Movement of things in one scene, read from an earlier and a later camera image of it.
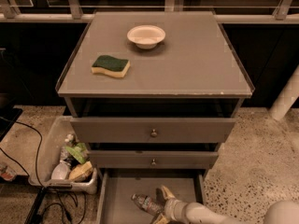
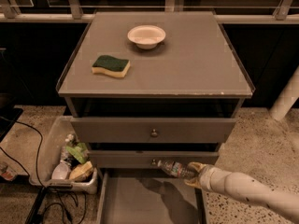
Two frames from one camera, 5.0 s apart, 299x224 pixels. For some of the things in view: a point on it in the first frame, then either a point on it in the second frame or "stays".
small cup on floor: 7,173 stays
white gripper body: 171,207 → 207,178
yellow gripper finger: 166,193 → 196,165
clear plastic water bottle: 148,203 → 177,169
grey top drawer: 154,130 stays
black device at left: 8,116 stays
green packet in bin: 78,151 stays
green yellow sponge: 113,66 stays
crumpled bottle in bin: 64,155 stays
